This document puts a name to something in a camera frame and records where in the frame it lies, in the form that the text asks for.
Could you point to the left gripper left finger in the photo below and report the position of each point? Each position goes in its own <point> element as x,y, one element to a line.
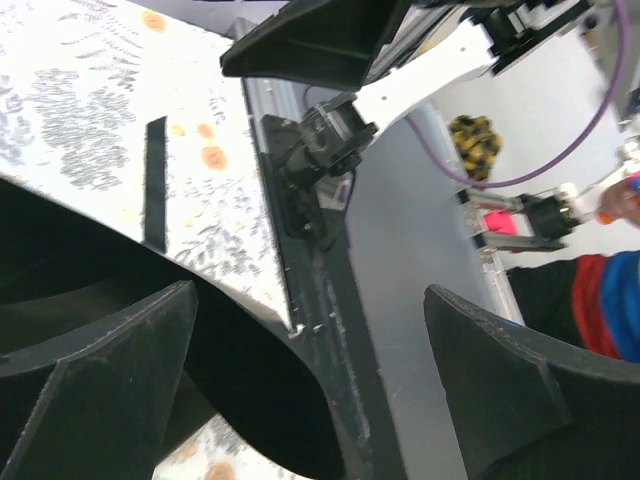
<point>94,403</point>

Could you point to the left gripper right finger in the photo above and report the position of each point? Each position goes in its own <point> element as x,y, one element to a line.
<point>528,406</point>

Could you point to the black paper cone wrapper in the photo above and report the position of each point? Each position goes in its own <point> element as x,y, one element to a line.
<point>60,270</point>

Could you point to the black ribbon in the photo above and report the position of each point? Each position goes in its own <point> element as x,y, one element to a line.
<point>155,186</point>

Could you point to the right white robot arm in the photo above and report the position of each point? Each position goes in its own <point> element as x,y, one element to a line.
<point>333,44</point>

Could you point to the person in red blue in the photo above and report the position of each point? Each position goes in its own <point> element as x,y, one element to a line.
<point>591,302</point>

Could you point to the yellow black object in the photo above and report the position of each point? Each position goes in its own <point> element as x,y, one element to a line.
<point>477,144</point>

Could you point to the floral table mat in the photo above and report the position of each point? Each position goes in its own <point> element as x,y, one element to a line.
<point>80,80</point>

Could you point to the pink block on rail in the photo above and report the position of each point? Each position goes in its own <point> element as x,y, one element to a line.
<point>500,221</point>

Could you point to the aluminium rail frame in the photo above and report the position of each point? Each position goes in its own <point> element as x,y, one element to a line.
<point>406,231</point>

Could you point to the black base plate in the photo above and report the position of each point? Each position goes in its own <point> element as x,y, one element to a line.
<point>330,331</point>

